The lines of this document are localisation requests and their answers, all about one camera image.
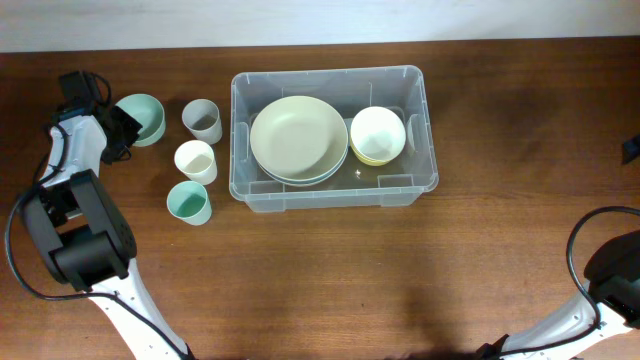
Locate mint green bowl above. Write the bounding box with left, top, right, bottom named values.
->
left=116, top=94, right=166, bottom=147

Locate right black cable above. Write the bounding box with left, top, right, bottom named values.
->
left=499, top=205, right=640, bottom=357

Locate cream cup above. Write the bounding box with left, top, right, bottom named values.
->
left=174, top=140, right=218, bottom=185

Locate left black cable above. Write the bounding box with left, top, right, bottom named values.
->
left=3, top=70, right=194, bottom=360

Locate black cable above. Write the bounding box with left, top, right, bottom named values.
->
left=499, top=205, right=640, bottom=357
left=3, top=70, right=194, bottom=360

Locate yellow bowl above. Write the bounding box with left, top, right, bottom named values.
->
left=350, top=143, right=402, bottom=167

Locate white bowl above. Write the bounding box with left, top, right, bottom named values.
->
left=350, top=106, right=406, bottom=151

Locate beige plate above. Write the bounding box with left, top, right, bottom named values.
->
left=249, top=96, right=349, bottom=183

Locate mint green cup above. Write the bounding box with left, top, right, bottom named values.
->
left=166, top=181, right=213, bottom=226

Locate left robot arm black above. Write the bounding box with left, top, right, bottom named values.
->
left=14, top=105, right=193, bottom=359

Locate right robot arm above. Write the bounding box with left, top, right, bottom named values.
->
left=474, top=206, right=639, bottom=360

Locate grey cup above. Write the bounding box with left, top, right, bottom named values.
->
left=182, top=99, right=223, bottom=145

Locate clear plastic storage container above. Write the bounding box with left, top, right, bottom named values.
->
left=229, top=65, right=439, bottom=213

